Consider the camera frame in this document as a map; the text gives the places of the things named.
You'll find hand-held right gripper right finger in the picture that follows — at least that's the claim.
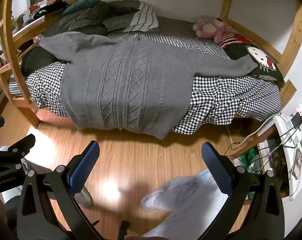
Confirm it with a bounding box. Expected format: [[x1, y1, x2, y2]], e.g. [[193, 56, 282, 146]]
[[198, 142, 285, 240]]

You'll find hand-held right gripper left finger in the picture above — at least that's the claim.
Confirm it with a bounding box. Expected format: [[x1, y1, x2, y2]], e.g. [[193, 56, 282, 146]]
[[16, 141, 109, 240]]

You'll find grey cable-knit sweater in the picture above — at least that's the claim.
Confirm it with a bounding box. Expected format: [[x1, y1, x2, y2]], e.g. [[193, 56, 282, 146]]
[[38, 31, 258, 140]]

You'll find person's left leg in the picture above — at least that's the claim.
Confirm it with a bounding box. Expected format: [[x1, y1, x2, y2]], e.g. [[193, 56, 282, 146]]
[[21, 156, 54, 178]]

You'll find person's leg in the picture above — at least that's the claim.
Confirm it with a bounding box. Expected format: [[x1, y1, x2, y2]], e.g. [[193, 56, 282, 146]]
[[142, 169, 233, 240], [21, 156, 54, 178]]

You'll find green plastic bag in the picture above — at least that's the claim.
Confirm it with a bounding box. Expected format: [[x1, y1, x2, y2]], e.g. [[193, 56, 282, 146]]
[[237, 148, 264, 174]]

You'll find person's right leg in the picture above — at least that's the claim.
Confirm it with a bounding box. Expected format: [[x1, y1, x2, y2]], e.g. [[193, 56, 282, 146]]
[[142, 169, 233, 240]]

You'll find black-and-white checkered bed sheet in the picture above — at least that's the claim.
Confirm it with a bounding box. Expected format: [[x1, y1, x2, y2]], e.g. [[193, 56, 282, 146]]
[[9, 17, 282, 133]]

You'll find black folded garment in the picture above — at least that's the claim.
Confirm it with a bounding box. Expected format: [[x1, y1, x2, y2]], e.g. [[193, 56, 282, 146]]
[[20, 46, 71, 77]]

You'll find white side table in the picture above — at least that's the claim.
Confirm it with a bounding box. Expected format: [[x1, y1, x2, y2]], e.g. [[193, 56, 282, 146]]
[[273, 115, 302, 202]]

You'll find white power strip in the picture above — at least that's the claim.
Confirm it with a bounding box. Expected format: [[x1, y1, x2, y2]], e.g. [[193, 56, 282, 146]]
[[281, 115, 302, 145]]

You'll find black charger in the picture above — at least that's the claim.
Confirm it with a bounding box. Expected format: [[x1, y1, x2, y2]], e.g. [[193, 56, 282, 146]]
[[290, 112, 302, 128]]

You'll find wooden cabinet with white top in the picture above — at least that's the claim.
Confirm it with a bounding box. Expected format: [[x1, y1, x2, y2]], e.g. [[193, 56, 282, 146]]
[[11, 15, 48, 55]]

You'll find black cat-print cushion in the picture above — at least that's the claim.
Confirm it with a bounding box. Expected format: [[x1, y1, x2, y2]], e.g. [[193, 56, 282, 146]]
[[223, 44, 284, 83]]

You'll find red striped cushion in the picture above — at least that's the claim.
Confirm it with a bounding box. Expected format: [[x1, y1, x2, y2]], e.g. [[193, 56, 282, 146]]
[[219, 32, 253, 49]]

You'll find black garment with white print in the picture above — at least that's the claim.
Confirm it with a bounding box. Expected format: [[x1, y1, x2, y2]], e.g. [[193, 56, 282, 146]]
[[32, 1, 68, 18]]

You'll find pink plush toy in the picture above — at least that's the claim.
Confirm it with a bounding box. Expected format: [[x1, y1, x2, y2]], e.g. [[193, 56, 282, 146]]
[[192, 17, 229, 44]]

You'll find dark grey duvet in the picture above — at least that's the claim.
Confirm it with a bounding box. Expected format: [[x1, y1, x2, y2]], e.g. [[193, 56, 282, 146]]
[[42, 0, 141, 39]]

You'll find teal pillow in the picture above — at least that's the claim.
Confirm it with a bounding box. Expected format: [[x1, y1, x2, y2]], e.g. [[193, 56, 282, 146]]
[[62, 0, 106, 14]]

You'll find grey pillow with striped end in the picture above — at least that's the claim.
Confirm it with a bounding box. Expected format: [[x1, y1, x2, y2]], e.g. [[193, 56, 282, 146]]
[[102, 1, 159, 32]]

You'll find black cable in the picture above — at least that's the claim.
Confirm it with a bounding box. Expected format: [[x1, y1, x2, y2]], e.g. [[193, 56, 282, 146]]
[[248, 120, 302, 174]]

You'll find white cable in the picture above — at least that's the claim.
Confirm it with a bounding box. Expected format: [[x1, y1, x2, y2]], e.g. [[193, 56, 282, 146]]
[[225, 114, 288, 157]]

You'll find wooden bunk bed frame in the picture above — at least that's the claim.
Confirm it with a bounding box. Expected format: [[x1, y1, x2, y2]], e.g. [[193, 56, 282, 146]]
[[0, 0, 302, 129]]

